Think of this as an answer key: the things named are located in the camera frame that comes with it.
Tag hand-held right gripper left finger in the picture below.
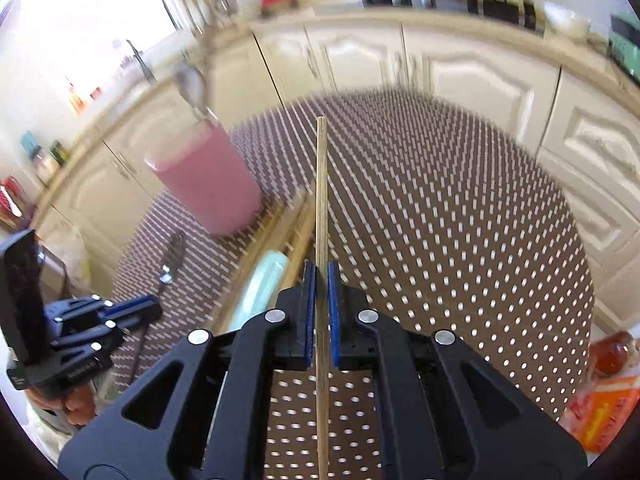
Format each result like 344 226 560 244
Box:
57 260 317 480

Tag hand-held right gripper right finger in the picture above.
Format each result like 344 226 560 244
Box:
327 261 587 480

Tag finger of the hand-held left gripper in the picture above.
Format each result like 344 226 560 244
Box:
50 322 128 361
50 295 162 333

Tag bunch of wooden chopsticks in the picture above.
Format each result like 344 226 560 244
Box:
212 191 321 333

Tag metal spoon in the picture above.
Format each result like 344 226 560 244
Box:
172 62 221 126
129 232 187 381

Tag light wooden chopstick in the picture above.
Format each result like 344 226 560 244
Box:
314 116 330 480

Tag pink cup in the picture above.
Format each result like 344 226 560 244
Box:
144 122 265 237

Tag person's left hand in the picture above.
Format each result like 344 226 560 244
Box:
60 387 98 428

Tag mint green plastic utensil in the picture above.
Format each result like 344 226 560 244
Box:
235 250 291 333

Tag white plastic bag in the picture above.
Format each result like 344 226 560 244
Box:
42 232 93 291

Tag red utensil rack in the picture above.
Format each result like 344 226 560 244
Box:
0 177 28 231

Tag glass jar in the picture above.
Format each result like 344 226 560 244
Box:
32 147 58 183

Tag brown polka dot tablecloth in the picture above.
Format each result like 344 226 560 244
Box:
107 87 596 480

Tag orange box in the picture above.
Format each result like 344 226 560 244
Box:
67 77 87 116

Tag metal faucet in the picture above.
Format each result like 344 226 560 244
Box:
125 39 157 83

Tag cream kitchen base cabinets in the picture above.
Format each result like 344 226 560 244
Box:
30 10 640 341

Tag window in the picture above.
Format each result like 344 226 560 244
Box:
0 0 181 111

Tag amber oil bottle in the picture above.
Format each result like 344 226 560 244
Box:
590 331 638 378

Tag orange snack packet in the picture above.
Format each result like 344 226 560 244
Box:
560 375 640 453

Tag black gas stove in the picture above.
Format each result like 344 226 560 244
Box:
360 0 546 31

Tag white bowl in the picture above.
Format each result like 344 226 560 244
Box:
542 2 591 38

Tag dark green box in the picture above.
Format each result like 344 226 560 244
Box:
607 12 640 81

